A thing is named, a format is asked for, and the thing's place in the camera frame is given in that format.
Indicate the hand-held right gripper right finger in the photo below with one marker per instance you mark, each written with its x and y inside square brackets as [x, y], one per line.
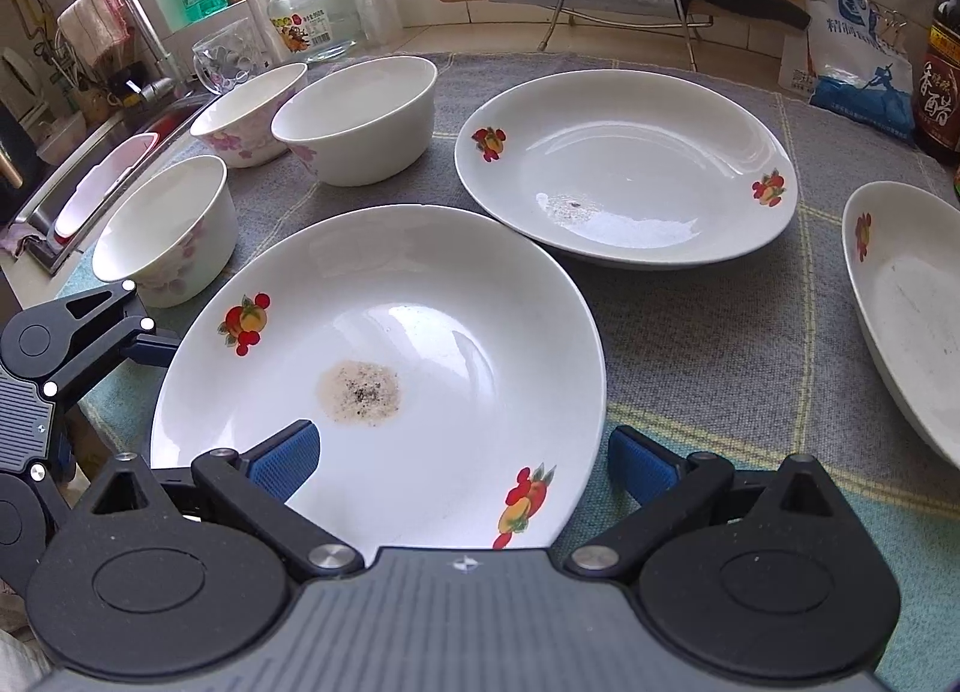
[641, 467]

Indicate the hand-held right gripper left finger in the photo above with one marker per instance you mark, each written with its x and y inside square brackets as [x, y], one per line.
[289, 456]

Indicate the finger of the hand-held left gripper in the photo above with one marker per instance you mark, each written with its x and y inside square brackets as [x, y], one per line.
[49, 495]
[150, 351]

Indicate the white bowl with pink flowers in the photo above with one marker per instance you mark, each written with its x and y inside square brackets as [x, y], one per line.
[367, 129]
[165, 227]
[240, 114]

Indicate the grey checked table mat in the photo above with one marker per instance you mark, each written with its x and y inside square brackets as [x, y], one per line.
[712, 339]

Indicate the stainless steel sink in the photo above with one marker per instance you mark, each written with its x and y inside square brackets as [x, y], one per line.
[45, 212]

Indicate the red and white dish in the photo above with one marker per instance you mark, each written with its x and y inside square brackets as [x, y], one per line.
[97, 182]

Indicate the clear glass cup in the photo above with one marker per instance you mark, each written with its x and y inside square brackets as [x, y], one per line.
[229, 58]

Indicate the metal faucet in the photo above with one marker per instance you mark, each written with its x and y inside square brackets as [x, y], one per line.
[146, 24]

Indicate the pink dish cloth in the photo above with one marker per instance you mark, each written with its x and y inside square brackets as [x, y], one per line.
[90, 24]

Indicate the glass jar with green lid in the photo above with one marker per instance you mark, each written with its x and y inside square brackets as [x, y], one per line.
[311, 17]

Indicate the white and blue salt bag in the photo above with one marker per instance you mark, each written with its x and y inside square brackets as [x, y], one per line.
[847, 62]

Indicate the dark vinegar bottle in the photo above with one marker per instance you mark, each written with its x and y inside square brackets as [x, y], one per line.
[941, 84]

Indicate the black binder clip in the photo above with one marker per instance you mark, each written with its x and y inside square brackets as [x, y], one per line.
[889, 24]

